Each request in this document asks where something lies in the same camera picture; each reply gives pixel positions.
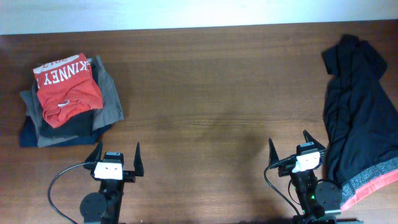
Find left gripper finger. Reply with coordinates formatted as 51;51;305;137
85;141;103;162
134;143;144;177

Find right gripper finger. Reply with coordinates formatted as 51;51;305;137
269;138;279;167
303;130;325;151

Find black leggings with grey-red waistband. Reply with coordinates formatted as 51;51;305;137
322;34;397;210

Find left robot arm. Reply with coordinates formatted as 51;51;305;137
80;142;144;224

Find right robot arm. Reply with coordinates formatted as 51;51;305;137
264;131;342;223

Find black folded garment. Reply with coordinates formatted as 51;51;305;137
39;111;94;138

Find grey folded garment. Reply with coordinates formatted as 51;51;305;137
20;55;124;140

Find navy blue folded garment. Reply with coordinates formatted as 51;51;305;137
19;116;112;147

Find red folded t-shirt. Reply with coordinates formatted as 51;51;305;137
32;54;103;128

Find right black cable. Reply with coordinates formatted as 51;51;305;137
263;155;304;218

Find black cable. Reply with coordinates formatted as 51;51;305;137
263;155;304;218
47;161;96;224

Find left black cable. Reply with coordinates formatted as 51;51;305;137
47;161;96;224

